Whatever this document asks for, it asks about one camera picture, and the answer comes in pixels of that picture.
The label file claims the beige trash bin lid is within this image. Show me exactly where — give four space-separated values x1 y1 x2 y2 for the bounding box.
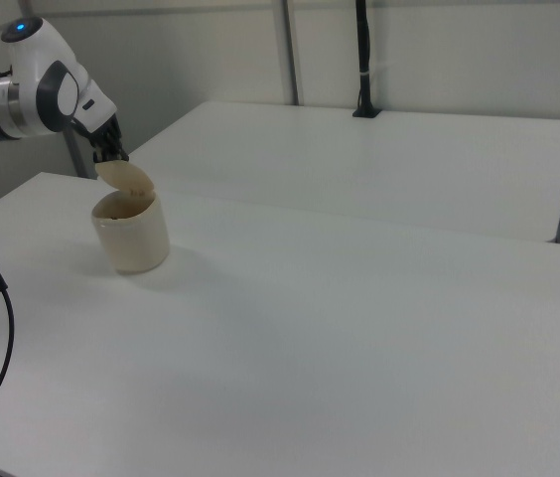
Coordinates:
94 158 157 201

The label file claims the white side table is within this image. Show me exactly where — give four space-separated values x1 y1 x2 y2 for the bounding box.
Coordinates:
96 100 560 244

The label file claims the black camera pole with clamp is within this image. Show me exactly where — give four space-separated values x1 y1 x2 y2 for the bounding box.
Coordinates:
351 0 383 119

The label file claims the grey aluminium frame post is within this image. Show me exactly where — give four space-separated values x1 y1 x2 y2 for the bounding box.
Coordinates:
64 126 88 179

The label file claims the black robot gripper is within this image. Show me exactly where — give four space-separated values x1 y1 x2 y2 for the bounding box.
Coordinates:
64 113 131 165

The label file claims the grey aluminium wall post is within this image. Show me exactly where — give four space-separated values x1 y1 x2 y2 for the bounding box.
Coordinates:
274 0 307 106

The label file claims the beige round trash bin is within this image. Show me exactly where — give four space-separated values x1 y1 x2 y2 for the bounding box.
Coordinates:
90 191 171 275

